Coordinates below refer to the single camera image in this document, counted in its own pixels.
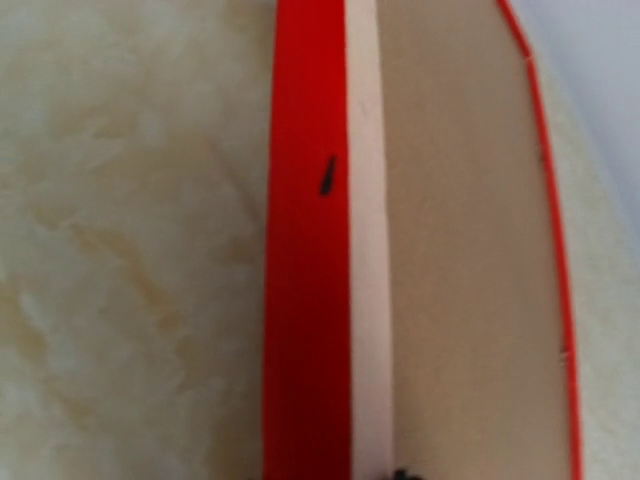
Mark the brown frame backing board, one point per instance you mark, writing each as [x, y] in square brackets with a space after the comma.
[480, 312]

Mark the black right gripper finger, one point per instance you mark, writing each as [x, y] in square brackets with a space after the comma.
[404, 474]

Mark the red wooden picture frame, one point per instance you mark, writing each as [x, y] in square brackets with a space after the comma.
[328, 366]

